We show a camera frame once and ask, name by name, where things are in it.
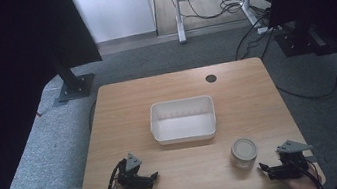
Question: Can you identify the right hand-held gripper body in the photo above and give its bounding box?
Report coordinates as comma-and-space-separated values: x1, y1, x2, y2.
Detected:
275, 136, 318, 182

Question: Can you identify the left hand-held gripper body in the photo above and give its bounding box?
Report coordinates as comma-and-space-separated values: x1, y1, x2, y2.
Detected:
113, 150, 148, 189

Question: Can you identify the person's right hand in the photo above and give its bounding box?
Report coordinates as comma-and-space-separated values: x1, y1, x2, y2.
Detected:
282, 164, 325, 189

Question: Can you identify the small round cup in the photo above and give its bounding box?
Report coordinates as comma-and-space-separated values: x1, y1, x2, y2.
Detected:
228, 135, 262, 172

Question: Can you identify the white plastic rectangular container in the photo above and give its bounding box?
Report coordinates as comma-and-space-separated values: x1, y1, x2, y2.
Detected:
146, 93, 220, 148

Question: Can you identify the dark round table grommet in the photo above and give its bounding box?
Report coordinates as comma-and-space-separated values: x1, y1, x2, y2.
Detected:
204, 73, 218, 85

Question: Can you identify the black metal stand with base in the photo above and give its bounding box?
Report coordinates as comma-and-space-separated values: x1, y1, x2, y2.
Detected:
47, 44, 99, 104

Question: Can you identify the black stand base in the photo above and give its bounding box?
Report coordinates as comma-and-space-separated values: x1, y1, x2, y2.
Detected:
272, 20, 337, 63

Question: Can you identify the white power strip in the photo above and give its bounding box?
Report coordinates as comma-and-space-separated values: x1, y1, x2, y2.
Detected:
256, 24, 284, 36

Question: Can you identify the white panel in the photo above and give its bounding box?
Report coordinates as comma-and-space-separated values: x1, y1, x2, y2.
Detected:
68, 0, 158, 48

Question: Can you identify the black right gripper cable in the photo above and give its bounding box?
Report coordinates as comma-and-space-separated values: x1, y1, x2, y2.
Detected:
286, 152, 327, 189

